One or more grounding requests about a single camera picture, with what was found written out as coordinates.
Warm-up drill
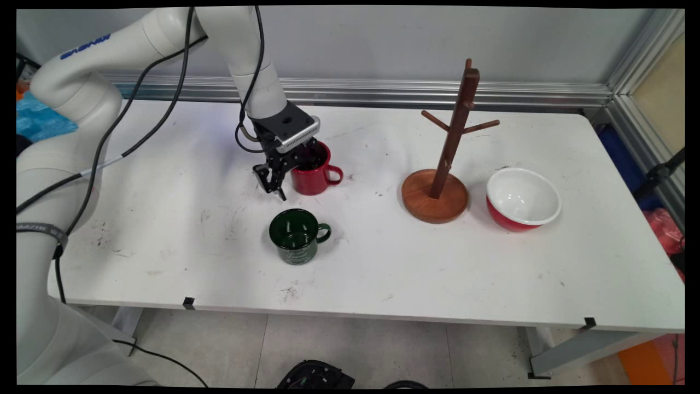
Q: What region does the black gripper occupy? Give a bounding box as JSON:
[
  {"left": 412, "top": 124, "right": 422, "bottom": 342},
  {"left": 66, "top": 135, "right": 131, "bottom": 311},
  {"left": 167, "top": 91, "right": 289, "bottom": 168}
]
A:
[{"left": 252, "top": 121, "right": 330, "bottom": 201}]

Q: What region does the red enamel mug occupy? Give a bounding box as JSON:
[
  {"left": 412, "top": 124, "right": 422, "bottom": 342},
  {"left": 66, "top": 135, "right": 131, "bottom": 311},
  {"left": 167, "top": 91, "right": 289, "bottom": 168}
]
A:
[{"left": 290, "top": 141, "right": 345, "bottom": 196}]

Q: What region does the dark green enamel mug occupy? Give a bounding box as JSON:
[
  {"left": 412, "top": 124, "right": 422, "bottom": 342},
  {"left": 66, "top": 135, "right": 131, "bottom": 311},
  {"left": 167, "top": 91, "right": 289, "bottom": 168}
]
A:
[{"left": 269, "top": 208, "right": 333, "bottom": 266}]

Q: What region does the wooden mug tree stand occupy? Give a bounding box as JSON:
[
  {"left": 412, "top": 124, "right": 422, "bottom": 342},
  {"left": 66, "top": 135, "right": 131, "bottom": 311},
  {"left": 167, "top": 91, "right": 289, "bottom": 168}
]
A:
[{"left": 401, "top": 58, "right": 501, "bottom": 224}]

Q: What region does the black device on floor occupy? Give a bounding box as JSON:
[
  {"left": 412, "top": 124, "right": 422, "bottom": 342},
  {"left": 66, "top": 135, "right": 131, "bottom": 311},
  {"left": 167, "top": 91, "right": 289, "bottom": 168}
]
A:
[{"left": 276, "top": 360, "right": 356, "bottom": 389}]

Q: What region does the red bowl white inside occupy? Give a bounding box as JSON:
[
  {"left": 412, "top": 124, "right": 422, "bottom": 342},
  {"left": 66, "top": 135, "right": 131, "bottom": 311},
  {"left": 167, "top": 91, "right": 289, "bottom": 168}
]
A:
[{"left": 486, "top": 167, "right": 562, "bottom": 233}]

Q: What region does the blue plastic sheet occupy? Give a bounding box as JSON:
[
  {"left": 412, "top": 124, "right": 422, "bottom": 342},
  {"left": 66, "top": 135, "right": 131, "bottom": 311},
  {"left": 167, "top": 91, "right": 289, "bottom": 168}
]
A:
[{"left": 16, "top": 90, "right": 80, "bottom": 144}]

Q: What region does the blue bin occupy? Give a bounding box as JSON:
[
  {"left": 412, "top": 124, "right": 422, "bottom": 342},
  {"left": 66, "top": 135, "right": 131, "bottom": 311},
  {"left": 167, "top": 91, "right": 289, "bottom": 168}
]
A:
[{"left": 595, "top": 123, "right": 665, "bottom": 212}]

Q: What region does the grey table leg long foot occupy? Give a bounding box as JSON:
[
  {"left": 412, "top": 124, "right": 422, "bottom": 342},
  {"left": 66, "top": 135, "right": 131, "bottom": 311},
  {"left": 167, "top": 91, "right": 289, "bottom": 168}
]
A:
[{"left": 528, "top": 326, "right": 666, "bottom": 379}]

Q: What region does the black clamp stand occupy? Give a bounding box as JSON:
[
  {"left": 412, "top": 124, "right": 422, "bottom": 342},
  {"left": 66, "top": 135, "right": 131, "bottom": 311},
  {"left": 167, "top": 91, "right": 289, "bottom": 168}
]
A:
[{"left": 634, "top": 147, "right": 685, "bottom": 201}]

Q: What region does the red plastic bag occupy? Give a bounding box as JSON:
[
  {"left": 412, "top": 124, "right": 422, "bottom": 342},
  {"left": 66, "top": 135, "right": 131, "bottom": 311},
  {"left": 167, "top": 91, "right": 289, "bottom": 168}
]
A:
[{"left": 643, "top": 208, "right": 685, "bottom": 283}]

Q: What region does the orange floor object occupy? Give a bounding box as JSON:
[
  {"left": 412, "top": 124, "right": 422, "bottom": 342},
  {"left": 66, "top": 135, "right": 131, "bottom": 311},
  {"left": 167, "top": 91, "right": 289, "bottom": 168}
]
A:
[{"left": 618, "top": 334, "right": 685, "bottom": 385}]

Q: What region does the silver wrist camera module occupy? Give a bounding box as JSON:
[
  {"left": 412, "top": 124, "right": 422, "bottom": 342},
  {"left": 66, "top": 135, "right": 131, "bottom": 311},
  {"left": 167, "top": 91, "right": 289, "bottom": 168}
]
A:
[{"left": 253, "top": 101, "right": 322, "bottom": 155}]

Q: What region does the long aluminium frame rail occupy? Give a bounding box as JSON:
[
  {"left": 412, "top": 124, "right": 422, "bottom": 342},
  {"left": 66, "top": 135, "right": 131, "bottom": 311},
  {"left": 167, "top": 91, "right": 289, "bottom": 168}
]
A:
[{"left": 104, "top": 75, "right": 613, "bottom": 113}]

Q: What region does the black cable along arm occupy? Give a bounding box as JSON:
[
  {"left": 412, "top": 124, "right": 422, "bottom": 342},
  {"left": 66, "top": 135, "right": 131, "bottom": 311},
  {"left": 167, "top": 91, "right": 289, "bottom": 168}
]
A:
[{"left": 16, "top": 5, "right": 209, "bottom": 304}]

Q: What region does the black floor cable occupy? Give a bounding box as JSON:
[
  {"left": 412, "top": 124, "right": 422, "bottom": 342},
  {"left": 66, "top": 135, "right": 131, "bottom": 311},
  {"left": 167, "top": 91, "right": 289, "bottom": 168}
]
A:
[{"left": 112, "top": 339, "right": 209, "bottom": 388}]

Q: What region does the grey strap on arm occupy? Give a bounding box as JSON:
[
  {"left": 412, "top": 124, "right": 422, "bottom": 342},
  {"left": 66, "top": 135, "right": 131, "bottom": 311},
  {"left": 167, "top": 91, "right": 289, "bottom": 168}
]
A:
[{"left": 16, "top": 222, "right": 69, "bottom": 251}]

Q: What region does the aluminium corner frame post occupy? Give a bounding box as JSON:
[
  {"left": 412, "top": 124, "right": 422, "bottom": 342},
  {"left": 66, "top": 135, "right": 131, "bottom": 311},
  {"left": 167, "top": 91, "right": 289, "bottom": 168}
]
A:
[{"left": 604, "top": 8, "right": 685, "bottom": 230}]

